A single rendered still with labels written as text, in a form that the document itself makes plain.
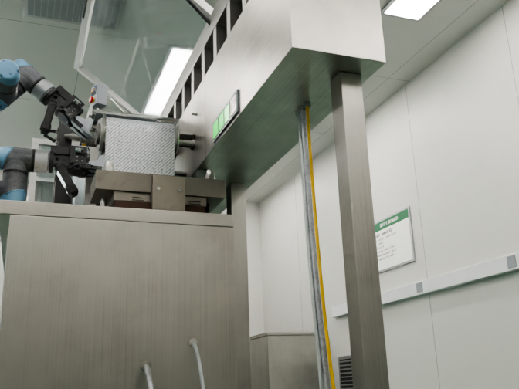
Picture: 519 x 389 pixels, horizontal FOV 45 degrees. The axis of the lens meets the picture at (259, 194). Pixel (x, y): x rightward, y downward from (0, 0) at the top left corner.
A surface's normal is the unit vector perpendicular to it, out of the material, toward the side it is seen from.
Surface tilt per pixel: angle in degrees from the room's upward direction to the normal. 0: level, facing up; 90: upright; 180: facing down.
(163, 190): 90
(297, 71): 180
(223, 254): 90
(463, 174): 90
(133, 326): 90
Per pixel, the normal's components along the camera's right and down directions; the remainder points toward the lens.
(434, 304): -0.94, -0.07
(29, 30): 0.04, 0.95
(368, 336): 0.34, -0.29
